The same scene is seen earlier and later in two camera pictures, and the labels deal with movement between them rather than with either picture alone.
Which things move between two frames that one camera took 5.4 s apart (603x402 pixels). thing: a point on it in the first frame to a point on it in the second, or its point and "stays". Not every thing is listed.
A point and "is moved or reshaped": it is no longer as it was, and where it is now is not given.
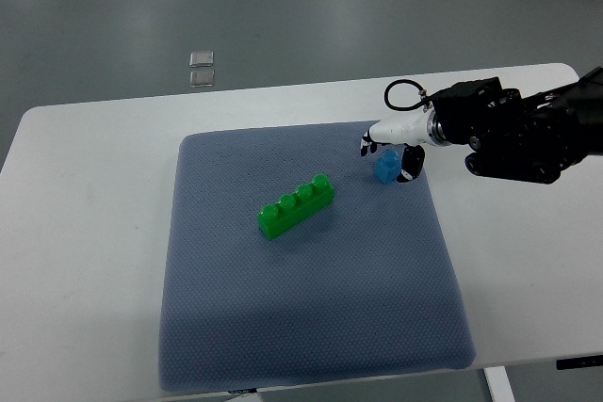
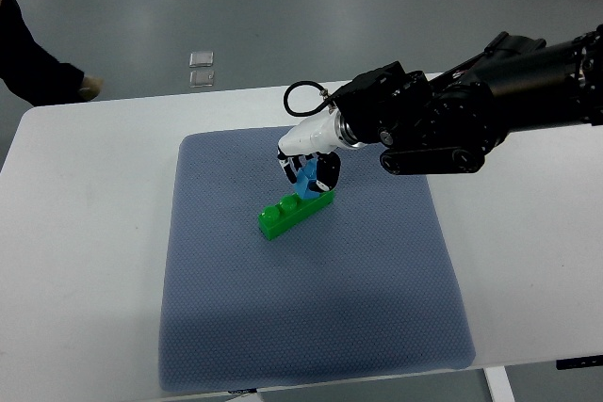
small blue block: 388,166 is moved or reshaped
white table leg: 498,384 stays
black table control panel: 579,361 stays
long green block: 291,210 stays
